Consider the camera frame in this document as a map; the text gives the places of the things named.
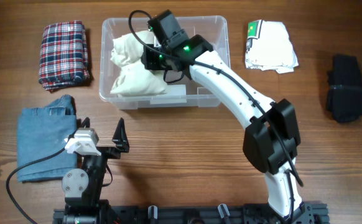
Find cream cloth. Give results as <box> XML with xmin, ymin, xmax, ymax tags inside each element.
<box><xmin>110</xmin><ymin>30</ymin><xmax>167</xmax><ymax>96</ymax></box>

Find red blue plaid cloth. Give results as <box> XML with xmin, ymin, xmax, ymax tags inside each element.
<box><xmin>39</xmin><ymin>21</ymin><xmax>90</xmax><ymax>92</ymax></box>

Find white shirt with green tag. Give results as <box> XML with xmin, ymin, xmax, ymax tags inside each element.
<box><xmin>244</xmin><ymin>19</ymin><xmax>299</xmax><ymax>74</ymax></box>

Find black garment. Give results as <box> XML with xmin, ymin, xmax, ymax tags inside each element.
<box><xmin>325</xmin><ymin>54</ymin><xmax>362</xmax><ymax>123</ymax></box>

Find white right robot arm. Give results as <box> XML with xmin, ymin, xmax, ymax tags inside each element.
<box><xmin>141</xmin><ymin>35</ymin><xmax>303</xmax><ymax>222</ymax></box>

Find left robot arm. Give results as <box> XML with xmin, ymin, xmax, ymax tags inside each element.
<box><xmin>53</xmin><ymin>118</ymin><xmax>129</xmax><ymax>224</ymax></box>

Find folded blue denim jeans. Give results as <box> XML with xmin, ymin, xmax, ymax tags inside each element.
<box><xmin>17</xmin><ymin>95</ymin><xmax>77</xmax><ymax>182</ymax></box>

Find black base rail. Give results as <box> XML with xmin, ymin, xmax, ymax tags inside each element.
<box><xmin>52</xmin><ymin>202</ymin><xmax>330</xmax><ymax>224</ymax></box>

